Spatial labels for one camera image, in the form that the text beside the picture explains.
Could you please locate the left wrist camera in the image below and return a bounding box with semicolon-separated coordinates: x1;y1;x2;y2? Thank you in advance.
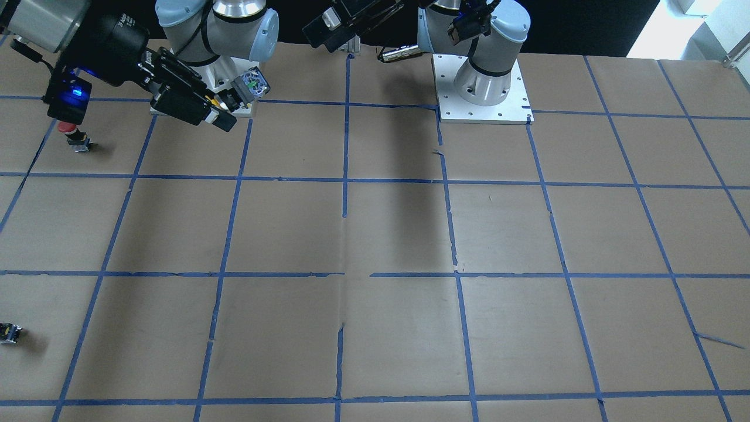
448;1;499;46

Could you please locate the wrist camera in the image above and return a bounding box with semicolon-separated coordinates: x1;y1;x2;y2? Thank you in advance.
448;1;499;46
43;70;92;125

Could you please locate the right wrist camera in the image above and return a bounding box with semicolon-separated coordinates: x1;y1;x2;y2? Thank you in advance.
43;70;92;125

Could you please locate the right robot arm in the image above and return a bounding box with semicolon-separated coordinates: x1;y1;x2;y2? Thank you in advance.
2;1;279;131

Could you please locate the red push button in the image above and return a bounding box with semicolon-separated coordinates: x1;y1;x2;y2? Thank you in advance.
57;122;92;153

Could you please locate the small black switch block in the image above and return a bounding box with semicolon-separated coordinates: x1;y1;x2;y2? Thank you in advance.
0;322;23;345

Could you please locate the yellow push button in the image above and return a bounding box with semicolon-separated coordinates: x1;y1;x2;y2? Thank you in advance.
220;66;271;110

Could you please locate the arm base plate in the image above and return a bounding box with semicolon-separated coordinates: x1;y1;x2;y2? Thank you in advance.
433;55;535;125
140;47;255;125

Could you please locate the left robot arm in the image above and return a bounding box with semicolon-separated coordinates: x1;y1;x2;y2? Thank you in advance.
302;1;531;107

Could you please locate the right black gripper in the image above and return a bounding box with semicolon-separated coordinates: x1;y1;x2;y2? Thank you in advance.
62;13;244;132

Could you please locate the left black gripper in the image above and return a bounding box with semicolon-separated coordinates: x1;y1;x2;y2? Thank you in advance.
302;1;405;50

